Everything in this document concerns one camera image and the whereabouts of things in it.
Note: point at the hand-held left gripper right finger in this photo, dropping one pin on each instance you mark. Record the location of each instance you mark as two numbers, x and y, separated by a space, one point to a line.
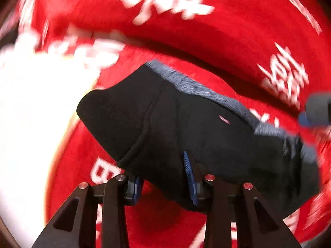
190 179

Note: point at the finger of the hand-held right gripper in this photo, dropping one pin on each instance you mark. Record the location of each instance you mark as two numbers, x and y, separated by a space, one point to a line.
318 108

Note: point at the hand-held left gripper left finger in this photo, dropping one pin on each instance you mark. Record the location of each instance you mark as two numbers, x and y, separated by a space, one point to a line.
135 189

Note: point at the black pants with patterned trim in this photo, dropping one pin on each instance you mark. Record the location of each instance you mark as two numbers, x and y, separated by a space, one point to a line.
181 124

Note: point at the cream folded cloth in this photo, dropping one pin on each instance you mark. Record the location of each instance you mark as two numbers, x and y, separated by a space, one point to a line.
33 124

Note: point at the red printed blanket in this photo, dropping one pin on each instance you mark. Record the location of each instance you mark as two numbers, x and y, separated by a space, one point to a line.
206 41

